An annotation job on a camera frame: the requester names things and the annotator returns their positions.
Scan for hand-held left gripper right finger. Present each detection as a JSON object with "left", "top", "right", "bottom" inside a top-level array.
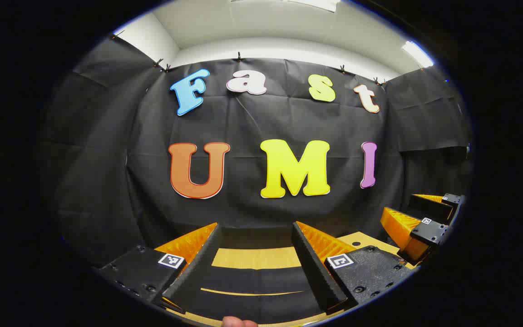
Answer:
[{"left": 291, "top": 221, "right": 419, "bottom": 316}]

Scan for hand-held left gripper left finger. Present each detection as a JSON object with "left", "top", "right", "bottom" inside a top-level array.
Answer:
[{"left": 94, "top": 222, "right": 222, "bottom": 315}]

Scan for dark grey jeans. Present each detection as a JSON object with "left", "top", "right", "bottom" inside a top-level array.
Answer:
[{"left": 171, "top": 266, "right": 335, "bottom": 324}]

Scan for black backdrop cloth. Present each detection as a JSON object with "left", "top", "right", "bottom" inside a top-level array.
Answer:
[{"left": 39, "top": 34, "right": 473, "bottom": 268}]

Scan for ceiling light panel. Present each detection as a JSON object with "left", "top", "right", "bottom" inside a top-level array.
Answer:
[
  {"left": 401, "top": 40, "right": 435, "bottom": 69},
  {"left": 284, "top": 0, "right": 340, "bottom": 13}
]

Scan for row of black cloth clips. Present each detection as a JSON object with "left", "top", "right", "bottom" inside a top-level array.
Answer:
[{"left": 109, "top": 30, "right": 428, "bottom": 87}]

